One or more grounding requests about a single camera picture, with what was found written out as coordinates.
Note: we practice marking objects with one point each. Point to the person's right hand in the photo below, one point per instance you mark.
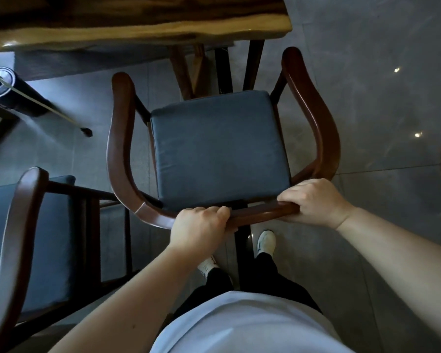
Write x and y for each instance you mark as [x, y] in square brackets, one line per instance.
[319, 202]

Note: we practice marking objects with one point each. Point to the wooden table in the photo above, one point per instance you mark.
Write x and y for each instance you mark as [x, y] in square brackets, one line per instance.
[132, 10]

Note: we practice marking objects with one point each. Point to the white shirt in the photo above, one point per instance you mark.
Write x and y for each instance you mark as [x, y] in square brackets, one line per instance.
[250, 327]

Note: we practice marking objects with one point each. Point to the cushioned wooden armchair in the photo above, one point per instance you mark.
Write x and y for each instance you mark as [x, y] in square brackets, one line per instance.
[318, 117]
[18, 235]

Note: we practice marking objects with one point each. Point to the dark blue seat cushion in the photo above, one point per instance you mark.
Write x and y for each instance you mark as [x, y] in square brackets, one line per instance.
[220, 150]
[47, 246]

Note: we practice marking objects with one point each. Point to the person's left forearm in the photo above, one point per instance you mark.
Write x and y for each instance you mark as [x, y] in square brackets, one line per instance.
[132, 308]

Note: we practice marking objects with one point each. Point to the black trousers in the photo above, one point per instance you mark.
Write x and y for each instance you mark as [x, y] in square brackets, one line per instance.
[279, 286]

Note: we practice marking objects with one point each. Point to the white sneaker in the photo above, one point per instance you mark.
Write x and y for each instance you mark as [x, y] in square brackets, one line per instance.
[266, 242]
[207, 267]

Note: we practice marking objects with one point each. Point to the black lidded bucket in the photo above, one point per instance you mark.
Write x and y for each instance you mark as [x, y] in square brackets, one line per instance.
[7, 95]

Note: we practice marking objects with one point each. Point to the person's left hand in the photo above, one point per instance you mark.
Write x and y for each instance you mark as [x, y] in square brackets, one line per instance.
[198, 231]

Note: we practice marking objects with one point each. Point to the person's right forearm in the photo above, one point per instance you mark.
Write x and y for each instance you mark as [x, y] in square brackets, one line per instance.
[408, 261]

